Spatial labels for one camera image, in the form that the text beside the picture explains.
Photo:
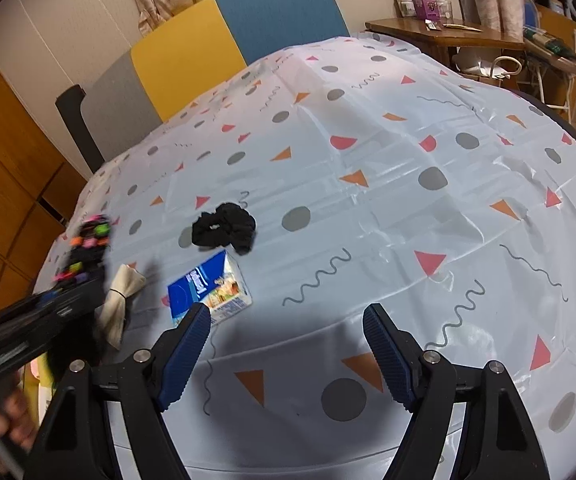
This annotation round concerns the wooden wardrobe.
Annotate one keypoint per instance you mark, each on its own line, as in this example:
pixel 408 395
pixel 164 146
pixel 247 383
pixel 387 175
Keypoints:
pixel 7 170

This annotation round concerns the black panel post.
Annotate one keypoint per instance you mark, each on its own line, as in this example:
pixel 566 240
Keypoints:
pixel 77 125

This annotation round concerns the green umbrella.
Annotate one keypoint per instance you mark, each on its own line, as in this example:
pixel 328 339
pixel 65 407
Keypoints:
pixel 553 44

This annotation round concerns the clear container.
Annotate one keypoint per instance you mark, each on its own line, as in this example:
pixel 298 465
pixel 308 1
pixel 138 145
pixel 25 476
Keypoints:
pixel 447 11

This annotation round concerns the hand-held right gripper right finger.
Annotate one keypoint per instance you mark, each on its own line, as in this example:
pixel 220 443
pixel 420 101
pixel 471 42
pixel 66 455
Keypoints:
pixel 390 355

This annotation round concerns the black scrunchie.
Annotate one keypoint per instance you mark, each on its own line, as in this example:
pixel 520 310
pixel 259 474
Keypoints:
pixel 225 232

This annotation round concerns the white folding stand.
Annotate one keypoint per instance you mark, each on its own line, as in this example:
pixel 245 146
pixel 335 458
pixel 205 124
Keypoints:
pixel 538 80

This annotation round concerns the blue chair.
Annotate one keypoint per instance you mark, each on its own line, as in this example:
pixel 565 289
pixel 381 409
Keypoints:
pixel 530 12

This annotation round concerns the grey upholstered panel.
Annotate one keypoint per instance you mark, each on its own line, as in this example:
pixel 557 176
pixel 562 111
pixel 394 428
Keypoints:
pixel 117 110

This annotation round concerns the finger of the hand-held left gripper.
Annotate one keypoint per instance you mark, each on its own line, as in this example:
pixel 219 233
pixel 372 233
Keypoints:
pixel 62 305

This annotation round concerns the beige box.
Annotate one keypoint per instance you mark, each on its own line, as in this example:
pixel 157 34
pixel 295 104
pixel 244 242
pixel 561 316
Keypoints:
pixel 405 2

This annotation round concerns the blue tissue pack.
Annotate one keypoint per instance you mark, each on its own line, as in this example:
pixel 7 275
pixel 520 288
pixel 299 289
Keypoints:
pixel 207 292

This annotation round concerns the wooden side desk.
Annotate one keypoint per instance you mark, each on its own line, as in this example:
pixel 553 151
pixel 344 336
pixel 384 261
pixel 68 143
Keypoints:
pixel 433 35

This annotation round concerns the beige cloth bundle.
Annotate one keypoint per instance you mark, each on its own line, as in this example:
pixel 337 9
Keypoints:
pixel 120 300

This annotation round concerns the person's left hand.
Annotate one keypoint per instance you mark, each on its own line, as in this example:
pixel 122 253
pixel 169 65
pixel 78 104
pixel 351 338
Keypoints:
pixel 2 420

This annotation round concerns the white bag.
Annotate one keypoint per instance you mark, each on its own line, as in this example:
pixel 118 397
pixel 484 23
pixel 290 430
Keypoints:
pixel 483 67

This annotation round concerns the yellow upholstered panel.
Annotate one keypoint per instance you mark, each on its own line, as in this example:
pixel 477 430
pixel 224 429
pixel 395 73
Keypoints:
pixel 187 60

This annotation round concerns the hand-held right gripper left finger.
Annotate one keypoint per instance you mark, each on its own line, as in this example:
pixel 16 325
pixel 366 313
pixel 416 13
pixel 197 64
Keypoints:
pixel 182 360

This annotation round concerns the wooden cabinet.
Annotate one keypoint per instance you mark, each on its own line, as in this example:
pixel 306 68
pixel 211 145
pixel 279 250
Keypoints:
pixel 565 30

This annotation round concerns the purple box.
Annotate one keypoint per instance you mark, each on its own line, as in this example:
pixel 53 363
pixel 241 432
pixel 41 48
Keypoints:
pixel 428 9

